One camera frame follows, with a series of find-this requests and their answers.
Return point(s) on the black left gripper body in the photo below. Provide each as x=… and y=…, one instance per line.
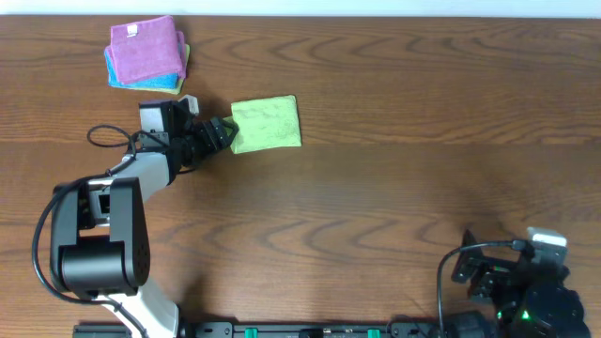
x=211, y=136

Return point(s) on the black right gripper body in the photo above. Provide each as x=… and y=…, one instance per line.
x=489, y=287

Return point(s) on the green microfiber cloth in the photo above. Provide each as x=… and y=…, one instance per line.
x=265, y=124

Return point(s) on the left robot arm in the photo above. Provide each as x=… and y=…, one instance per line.
x=100, y=252

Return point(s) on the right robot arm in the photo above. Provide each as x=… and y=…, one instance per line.
x=547, y=310

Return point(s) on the light green folded cloth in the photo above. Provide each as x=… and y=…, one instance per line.
x=183, y=70

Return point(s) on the blue folded cloth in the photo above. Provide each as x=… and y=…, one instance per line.
x=113, y=81

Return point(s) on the purple folded cloth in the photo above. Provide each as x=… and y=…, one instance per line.
x=145, y=49

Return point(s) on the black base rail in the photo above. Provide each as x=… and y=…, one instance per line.
x=222, y=329

